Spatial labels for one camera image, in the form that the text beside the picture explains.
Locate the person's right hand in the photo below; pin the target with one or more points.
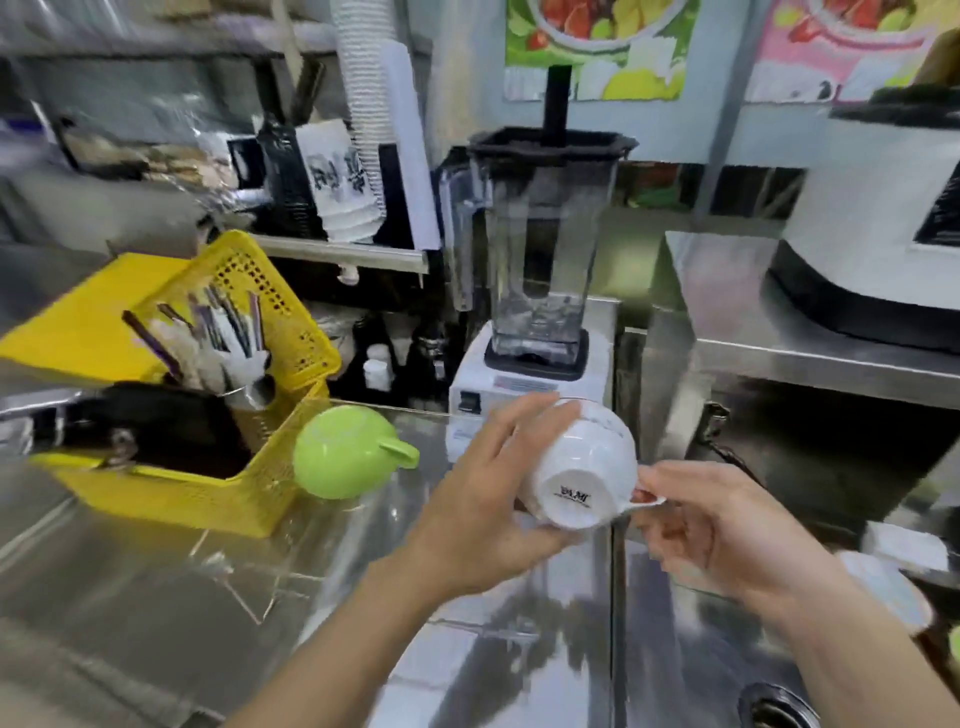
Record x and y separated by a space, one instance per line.
731 532

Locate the person's left hand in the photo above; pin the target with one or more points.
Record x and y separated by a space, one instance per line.
469 517

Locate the person's left thumb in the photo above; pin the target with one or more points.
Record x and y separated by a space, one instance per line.
551 540

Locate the person's right thumb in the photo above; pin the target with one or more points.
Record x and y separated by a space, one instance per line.
679 472

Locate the white ceramic cup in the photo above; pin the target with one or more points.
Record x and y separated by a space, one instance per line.
589 465

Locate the person's right forearm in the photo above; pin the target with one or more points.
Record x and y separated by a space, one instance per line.
862 660

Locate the person's left forearm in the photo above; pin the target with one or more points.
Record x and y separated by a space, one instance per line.
337 660

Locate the steel counter shelf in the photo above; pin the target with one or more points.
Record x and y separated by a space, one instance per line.
735 315

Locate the white blender base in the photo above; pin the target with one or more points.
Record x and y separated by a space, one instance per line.
480 375

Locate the green ceramic cup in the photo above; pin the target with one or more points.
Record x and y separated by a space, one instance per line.
341 454

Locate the white bowl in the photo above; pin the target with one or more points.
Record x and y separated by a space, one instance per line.
889 589

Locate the small white bottle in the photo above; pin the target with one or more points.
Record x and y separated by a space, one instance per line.
377 371

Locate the sink drain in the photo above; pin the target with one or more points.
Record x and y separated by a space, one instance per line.
776 709

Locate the clear blender jar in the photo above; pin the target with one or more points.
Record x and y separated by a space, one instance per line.
544 247

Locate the white machine with black base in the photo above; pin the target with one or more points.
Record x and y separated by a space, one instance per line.
862 225

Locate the metal cutlery holder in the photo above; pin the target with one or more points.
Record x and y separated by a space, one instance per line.
253 394

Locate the black blender tamper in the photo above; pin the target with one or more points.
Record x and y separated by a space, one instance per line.
556 105

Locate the bunch of metal spoons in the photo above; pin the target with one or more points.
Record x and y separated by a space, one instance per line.
217 337

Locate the black container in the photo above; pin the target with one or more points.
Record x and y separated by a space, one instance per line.
172 427

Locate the white paper sleeve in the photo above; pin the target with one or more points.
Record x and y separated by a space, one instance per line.
411 150

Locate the stack of printed paper cups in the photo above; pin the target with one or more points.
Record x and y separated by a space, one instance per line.
337 180

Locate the green fruit poster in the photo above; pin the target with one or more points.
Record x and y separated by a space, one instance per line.
645 52

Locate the pink fruit poster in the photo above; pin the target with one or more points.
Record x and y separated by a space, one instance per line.
795 60

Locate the tall stack of white cups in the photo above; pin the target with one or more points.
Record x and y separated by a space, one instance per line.
364 82

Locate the yellow plastic basket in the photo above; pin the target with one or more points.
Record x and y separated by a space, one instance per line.
82 315

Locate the steel wall shelf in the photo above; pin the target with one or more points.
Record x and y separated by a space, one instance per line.
345 253

